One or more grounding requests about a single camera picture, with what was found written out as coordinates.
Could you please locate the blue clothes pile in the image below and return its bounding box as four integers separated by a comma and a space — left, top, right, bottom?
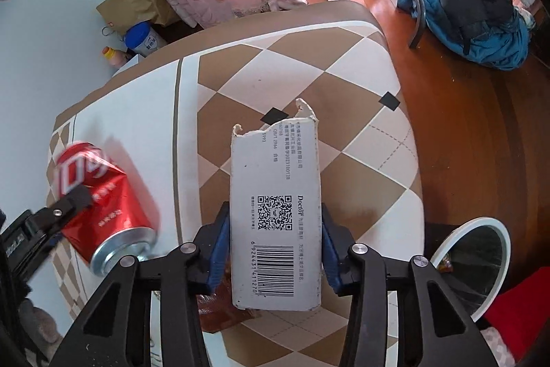
397, 0, 529, 71

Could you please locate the orange cap bottle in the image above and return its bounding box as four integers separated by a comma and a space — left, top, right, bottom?
102, 46, 131, 70

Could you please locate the white round trash bin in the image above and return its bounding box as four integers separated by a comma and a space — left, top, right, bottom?
424, 217, 512, 321

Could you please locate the brown paper bag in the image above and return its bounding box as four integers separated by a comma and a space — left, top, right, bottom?
96, 0, 180, 35

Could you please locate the white barcode carton box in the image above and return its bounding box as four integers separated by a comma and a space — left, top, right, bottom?
229, 99, 322, 311

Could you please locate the blue lid white jar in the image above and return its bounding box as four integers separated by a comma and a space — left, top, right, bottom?
124, 21, 167, 57

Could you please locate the brown snack wrapper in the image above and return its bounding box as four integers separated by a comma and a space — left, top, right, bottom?
197, 278, 255, 333

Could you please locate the red blanket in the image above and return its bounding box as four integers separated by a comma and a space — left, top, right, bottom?
484, 266, 549, 358

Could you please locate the crushed red cola can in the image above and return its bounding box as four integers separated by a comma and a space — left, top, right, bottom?
54, 142, 157, 277

